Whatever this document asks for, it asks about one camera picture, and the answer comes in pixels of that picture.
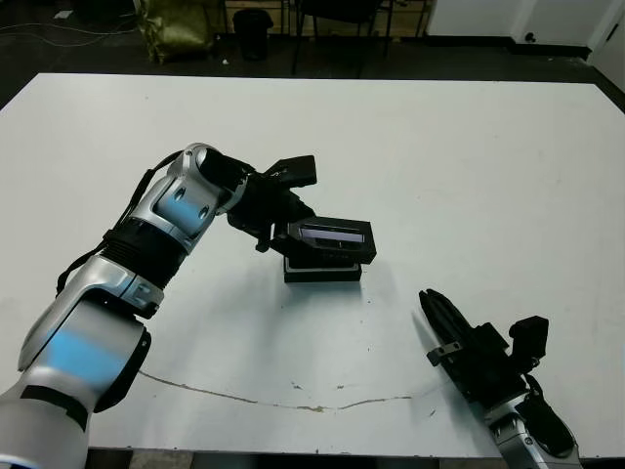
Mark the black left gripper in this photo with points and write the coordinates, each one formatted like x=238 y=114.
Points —
x=263 y=207

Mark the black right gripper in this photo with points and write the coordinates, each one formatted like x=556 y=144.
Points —
x=488 y=366

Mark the black box lid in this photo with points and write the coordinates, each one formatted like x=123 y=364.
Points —
x=337 y=242

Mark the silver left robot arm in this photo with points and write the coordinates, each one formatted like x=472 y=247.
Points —
x=122 y=273

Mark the black box with white insert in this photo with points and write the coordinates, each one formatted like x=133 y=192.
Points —
x=322 y=273

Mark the black trash bin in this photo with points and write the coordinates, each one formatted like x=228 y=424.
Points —
x=252 y=34

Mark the black folding chair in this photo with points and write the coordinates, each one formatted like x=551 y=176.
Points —
x=342 y=14

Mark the crinkled plastic bag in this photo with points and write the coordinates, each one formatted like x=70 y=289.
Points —
x=176 y=31

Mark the white paper sheet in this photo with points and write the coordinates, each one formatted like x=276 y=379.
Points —
x=63 y=14

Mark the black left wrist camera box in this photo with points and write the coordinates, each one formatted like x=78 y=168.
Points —
x=298 y=171

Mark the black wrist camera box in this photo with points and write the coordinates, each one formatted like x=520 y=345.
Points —
x=298 y=171
x=529 y=337

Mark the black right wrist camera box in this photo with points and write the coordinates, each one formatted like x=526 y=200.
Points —
x=529 y=337

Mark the black round wall knob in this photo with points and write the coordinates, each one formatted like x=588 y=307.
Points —
x=529 y=36

